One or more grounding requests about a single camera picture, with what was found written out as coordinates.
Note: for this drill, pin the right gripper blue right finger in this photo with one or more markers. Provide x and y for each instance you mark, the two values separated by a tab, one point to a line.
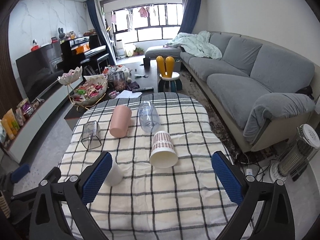
275	220

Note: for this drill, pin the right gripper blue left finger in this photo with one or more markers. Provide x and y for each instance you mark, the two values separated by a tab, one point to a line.
77	192

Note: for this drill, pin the white ceramic cup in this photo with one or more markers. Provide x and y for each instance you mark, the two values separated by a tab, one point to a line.
115	175

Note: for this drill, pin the clear square glass cup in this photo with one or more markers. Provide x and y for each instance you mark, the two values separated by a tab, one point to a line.
90	137

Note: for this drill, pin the pink cylindrical cup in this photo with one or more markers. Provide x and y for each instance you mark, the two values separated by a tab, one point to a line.
120	121

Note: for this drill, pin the red plaid paper cup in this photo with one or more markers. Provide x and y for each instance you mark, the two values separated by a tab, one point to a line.
163	154

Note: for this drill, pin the clear printed plastic cup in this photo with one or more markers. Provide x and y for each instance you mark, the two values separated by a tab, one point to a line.
148	117

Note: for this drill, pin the white low tv cabinet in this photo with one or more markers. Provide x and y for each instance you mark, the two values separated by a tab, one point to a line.
18	147

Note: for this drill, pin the electric space heater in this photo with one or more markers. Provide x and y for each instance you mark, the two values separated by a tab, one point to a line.
296	157

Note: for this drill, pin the yellow snack bag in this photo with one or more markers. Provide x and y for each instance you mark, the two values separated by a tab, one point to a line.
9	123

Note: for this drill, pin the checkered white table cloth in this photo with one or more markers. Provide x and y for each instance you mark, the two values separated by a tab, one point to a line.
186	201

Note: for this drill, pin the tiered snack fruit bowl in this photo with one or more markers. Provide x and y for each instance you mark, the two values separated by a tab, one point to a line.
89	93

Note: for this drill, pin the grey sectional sofa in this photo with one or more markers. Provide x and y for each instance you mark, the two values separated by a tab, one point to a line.
261	90

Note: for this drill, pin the white paper sheet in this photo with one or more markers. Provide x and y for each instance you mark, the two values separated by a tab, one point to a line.
128	94

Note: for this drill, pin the black television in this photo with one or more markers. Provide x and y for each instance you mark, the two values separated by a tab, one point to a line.
39	69

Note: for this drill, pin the clear nut jar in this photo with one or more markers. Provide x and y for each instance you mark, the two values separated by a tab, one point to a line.
119	81

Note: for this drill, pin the black piano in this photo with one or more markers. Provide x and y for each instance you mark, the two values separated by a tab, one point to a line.
85	52

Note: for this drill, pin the black mug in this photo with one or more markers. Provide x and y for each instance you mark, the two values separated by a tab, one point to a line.
147	62

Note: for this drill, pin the light green blanket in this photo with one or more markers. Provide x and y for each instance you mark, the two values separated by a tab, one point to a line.
197	45

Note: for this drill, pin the blue curtain left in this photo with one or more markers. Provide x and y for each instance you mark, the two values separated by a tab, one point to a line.
98	22

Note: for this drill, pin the blue curtain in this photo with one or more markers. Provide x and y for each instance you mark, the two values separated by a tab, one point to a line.
191	10
98	22

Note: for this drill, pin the blue curtain right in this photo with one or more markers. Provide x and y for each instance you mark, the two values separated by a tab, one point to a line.
191	10

